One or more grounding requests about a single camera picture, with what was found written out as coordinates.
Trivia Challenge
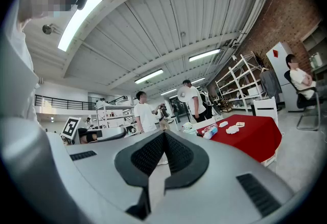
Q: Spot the clear plastic water bottle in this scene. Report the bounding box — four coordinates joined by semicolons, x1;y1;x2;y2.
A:
201;123;218;132

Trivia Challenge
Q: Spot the red table cloth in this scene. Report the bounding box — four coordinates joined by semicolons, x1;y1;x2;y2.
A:
195;114;283;164

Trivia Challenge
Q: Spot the black railing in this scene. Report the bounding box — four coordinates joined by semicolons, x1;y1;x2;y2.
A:
34;94;97;111

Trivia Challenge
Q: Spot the cartoon plush water bottle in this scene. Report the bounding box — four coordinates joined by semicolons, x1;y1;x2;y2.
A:
181;122;198;137

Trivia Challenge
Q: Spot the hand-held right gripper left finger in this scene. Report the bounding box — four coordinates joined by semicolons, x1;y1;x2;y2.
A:
114;130;166;221

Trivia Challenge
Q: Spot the white shelf rack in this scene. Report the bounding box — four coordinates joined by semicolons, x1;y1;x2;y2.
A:
96;101;135;137
216;51;266;113

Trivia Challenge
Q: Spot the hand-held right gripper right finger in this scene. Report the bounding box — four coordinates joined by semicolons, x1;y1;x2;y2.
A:
164;130;211;190

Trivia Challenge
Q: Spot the person's white t-shirt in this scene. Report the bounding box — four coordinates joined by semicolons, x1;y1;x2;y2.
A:
0;0;41;126

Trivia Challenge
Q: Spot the metal frame chair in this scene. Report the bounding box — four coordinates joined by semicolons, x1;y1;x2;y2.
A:
284;71;327;131

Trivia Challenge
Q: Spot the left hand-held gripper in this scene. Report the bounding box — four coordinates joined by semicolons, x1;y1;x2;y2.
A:
60;116;126;145

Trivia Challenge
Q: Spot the grey coat on stand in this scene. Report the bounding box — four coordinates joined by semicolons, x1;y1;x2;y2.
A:
260;65;282;111

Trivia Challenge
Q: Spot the round metal ceiling fixture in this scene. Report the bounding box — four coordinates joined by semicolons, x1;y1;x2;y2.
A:
42;23;61;35

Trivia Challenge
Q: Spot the blue labelled white bottle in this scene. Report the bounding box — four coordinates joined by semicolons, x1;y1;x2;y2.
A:
203;127;219;140

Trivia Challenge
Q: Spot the white slatted chair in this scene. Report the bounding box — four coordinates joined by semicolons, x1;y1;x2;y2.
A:
252;97;279;167

